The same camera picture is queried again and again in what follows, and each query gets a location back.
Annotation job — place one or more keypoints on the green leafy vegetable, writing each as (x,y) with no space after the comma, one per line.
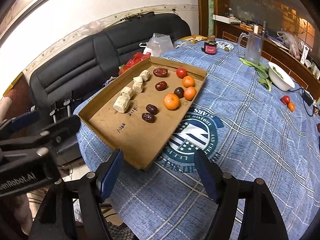
(262,72)

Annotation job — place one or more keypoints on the black leather sofa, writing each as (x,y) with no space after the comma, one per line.
(85,66)

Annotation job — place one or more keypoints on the red plastic bag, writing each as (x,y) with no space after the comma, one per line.
(137,58)

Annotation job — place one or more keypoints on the dark plum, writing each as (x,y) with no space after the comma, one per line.
(179,91)

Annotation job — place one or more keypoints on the black power adapter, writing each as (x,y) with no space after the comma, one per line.
(307,97)

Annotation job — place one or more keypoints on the clear plastic pitcher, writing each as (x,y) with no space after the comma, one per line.
(254,46)

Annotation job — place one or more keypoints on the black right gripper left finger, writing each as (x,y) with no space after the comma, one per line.
(95,188)

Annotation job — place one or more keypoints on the brown cardboard box tray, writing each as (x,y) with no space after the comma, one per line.
(140,141)

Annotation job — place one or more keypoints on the orange tangerine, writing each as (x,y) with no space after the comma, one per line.
(291,106)
(190,93)
(188,81)
(171,101)

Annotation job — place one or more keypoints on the white bowl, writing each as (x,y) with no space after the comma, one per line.
(279,77)

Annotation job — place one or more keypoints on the clear plastic bag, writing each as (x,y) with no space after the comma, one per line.
(157,45)

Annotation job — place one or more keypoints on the wrinkled red date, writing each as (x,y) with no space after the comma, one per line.
(160,72)

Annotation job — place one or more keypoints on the red tomato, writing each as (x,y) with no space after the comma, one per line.
(285,100)
(181,73)

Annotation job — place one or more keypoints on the black red jar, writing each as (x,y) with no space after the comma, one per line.
(210,45)

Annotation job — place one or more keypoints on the orange tangerine by tomato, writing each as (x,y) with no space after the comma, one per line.
(291,106)

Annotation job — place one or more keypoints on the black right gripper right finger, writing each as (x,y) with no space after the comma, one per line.
(223,189)

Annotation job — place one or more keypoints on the blue plaid tablecloth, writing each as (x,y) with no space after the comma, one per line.
(244,128)

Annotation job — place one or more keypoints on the dark red date small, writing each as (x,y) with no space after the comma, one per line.
(152,109)

